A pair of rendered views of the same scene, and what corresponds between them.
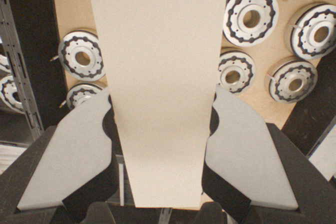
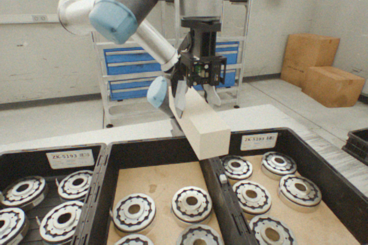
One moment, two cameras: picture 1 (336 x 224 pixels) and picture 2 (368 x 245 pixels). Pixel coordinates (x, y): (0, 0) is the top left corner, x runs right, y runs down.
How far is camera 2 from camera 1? 51 cm
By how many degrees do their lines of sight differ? 93
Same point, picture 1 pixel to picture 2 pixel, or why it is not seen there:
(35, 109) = (88, 230)
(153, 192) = (204, 124)
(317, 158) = not seen: outside the picture
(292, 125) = (354, 226)
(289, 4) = (253, 163)
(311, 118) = (342, 198)
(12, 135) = not seen: outside the picture
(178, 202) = (219, 127)
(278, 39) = (264, 177)
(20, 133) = not seen: outside the picture
